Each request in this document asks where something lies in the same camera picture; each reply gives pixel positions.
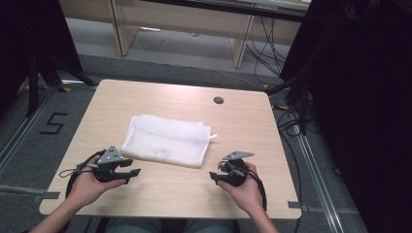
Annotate person's legs in jeans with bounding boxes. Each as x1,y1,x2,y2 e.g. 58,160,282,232
104,217,241,233

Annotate right hand-held gripper black cable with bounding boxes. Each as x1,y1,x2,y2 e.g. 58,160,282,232
246,167,268,213

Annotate black tripod stand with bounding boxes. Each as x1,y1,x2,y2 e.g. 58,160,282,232
24,52,99,118

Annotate metal floor rail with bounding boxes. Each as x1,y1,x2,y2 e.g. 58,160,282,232
0,84,67,178
292,124,347,233

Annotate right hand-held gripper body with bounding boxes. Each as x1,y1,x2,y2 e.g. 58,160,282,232
217,150,256,188

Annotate black stand with cables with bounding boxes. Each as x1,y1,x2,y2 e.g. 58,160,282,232
265,62,314,137

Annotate black floor cables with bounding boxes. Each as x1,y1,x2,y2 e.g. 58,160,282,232
272,100,324,233

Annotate black curtain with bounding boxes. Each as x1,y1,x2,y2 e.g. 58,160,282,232
279,0,412,233
0,0,85,115

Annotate white towel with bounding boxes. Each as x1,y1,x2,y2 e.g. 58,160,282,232
120,114,218,169

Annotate person's right hand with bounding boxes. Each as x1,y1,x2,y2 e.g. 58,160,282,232
217,161,264,216

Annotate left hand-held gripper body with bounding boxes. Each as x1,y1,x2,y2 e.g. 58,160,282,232
86,145,130,184

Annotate light wooden desk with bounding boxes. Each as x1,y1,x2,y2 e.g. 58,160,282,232
58,0,313,69

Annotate person's left hand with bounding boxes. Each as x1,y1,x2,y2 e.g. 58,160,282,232
66,154,127,208

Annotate black hanging cables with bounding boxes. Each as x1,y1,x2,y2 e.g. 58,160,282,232
245,16,289,85

